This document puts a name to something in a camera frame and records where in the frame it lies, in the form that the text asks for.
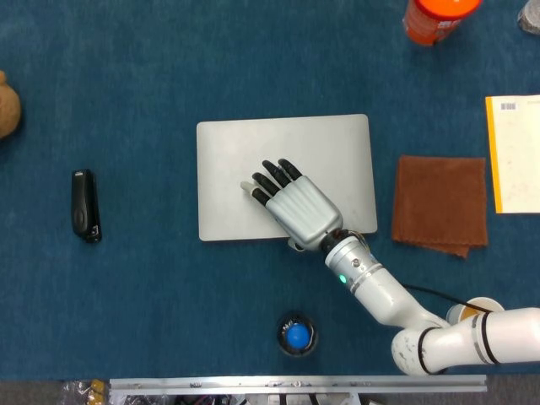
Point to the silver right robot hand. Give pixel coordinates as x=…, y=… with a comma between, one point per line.
x=306, y=211

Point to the silver laptop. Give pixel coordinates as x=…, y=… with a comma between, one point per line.
x=236, y=143

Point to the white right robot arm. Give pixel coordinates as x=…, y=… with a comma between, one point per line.
x=384, y=291

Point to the brown folded cloth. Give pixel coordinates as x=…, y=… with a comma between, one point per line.
x=439, y=202

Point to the white paper cup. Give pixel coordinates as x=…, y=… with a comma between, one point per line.
x=457, y=313

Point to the blue felt table mat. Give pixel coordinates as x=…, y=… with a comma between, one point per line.
x=147, y=63

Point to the white notebook yellow spine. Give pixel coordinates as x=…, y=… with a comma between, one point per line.
x=516, y=160

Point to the black stapler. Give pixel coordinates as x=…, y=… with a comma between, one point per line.
x=82, y=206

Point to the orange-red snack canister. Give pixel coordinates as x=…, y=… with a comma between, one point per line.
x=434, y=19

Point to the clear bag yellow item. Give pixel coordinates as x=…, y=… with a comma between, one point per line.
x=90, y=390

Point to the grey crumpled object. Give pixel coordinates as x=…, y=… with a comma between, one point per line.
x=530, y=17

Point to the brown plush toy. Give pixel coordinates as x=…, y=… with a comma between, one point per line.
x=7, y=109

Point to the aluminium frame rail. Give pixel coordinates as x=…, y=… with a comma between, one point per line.
x=295, y=384

